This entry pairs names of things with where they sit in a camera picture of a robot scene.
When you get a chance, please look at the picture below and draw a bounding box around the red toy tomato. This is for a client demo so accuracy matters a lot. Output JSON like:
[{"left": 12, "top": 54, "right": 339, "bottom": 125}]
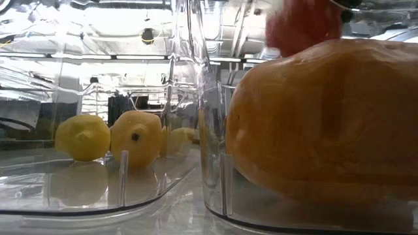
[{"left": 265, "top": 0, "right": 344, "bottom": 58}]

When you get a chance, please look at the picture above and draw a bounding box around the yellow toy fruit with hole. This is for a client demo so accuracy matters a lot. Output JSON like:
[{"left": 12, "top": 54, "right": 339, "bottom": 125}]
[{"left": 110, "top": 110, "right": 163, "bottom": 168}]

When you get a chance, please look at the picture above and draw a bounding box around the orange toy produce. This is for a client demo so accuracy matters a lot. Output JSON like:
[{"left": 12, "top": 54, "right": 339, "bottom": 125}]
[{"left": 225, "top": 38, "right": 418, "bottom": 203}]

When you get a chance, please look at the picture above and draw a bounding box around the black ceiling device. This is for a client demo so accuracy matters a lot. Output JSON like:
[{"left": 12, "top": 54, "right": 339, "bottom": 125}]
[{"left": 140, "top": 27, "right": 156, "bottom": 45}]

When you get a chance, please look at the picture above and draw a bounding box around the dark cabinet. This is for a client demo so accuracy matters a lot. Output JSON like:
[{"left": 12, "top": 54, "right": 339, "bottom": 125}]
[{"left": 107, "top": 93, "right": 130, "bottom": 127}]

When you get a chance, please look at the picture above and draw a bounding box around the yellow toy lemon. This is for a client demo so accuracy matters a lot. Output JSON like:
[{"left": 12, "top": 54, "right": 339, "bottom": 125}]
[{"left": 54, "top": 114, "right": 111, "bottom": 162}]

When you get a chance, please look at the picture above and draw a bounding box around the small yellow toy fruit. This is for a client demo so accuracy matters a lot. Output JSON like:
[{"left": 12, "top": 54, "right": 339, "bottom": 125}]
[{"left": 161, "top": 126, "right": 197, "bottom": 154}]

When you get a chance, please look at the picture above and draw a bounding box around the clear plastic basket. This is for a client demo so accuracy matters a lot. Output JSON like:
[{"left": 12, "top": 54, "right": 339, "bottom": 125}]
[
  {"left": 0, "top": 0, "right": 210, "bottom": 218},
  {"left": 199, "top": 0, "right": 418, "bottom": 234}
]

